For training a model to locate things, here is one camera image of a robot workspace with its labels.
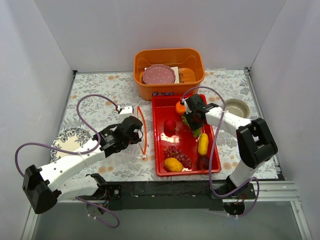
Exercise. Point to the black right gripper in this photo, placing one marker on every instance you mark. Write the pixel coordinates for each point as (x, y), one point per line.
(194, 119)

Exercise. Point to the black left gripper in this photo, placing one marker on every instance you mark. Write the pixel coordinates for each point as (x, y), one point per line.
(135, 127)

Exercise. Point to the green lettuce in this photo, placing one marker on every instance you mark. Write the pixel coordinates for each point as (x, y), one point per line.
(196, 133)

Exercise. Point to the orange tangerine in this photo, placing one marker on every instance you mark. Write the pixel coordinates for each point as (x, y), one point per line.
(180, 108)

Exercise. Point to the clear zip top bag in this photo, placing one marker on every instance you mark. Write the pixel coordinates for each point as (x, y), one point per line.
(142, 132)

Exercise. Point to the red pomegranate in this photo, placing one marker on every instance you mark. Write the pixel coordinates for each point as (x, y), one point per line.
(169, 125)

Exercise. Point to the yellow corn cob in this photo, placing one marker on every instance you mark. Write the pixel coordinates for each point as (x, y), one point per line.
(203, 143)

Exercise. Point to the purple grape bunch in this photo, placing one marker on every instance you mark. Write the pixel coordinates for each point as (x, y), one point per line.
(173, 152)

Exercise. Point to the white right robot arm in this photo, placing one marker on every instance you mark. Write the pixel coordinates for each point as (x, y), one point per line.
(256, 144)

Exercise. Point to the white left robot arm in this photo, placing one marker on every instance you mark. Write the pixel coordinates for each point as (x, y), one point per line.
(46, 185)

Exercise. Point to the red plastic tray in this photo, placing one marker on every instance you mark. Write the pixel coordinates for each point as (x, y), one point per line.
(163, 108)

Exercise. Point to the beige ceramic bowl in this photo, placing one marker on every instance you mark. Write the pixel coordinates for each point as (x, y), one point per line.
(237, 107)

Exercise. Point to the dark red fruit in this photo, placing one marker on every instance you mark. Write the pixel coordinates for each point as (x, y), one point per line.
(203, 162)

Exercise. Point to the floral tablecloth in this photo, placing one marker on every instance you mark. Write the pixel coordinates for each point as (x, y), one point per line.
(91, 104)

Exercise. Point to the blue floral plate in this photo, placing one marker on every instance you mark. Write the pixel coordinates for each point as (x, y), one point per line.
(71, 139)

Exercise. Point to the yellow lemon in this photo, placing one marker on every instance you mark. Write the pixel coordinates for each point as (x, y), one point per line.
(173, 165)

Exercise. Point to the orange plastic bin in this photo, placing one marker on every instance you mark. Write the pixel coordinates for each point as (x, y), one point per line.
(167, 71)

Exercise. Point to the pink dotted plate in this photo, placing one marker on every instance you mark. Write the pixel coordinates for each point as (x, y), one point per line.
(159, 75)

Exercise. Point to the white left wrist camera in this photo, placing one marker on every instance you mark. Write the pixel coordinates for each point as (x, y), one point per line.
(125, 112)

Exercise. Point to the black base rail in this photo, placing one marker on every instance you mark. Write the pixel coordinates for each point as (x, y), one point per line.
(159, 195)

